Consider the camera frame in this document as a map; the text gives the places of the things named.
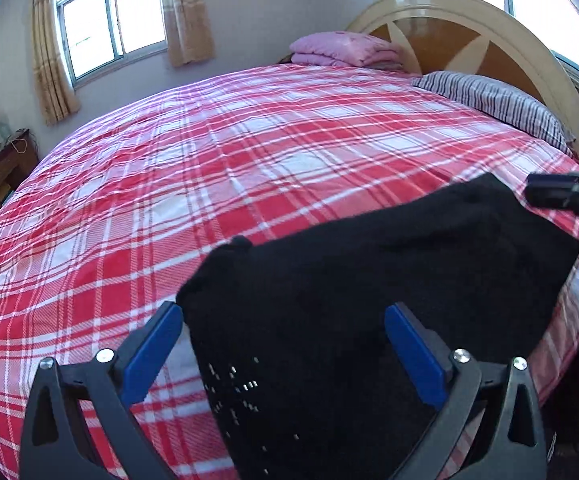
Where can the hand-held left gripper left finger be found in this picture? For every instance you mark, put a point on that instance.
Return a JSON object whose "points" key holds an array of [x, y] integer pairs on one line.
{"points": [[152, 355]]}

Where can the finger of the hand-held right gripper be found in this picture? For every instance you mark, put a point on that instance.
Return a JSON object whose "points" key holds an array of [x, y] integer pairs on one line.
{"points": [[564, 192]]}

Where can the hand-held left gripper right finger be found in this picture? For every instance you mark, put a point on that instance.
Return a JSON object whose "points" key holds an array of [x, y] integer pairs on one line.
{"points": [[414, 355]]}

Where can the black pants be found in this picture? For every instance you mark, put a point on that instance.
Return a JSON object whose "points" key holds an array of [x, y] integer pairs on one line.
{"points": [[319, 310]]}

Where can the striped pillow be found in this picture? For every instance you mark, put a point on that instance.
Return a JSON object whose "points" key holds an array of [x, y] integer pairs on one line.
{"points": [[499, 97]]}

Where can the red plaid blanket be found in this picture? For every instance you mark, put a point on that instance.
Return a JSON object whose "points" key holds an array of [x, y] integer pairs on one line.
{"points": [[169, 185]]}

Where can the cream wooden headboard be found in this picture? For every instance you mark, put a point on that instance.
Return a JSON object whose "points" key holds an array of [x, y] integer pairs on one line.
{"points": [[499, 25]]}

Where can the folded pink quilt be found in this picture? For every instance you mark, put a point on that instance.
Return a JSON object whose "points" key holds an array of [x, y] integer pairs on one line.
{"points": [[344, 50]]}

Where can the yellow floral curtain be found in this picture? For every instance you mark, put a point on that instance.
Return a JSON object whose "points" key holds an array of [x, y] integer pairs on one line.
{"points": [[51, 60], [187, 15]]}

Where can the sliding window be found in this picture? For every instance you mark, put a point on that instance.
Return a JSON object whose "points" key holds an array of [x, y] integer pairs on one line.
{"points": [[94, 25]]}

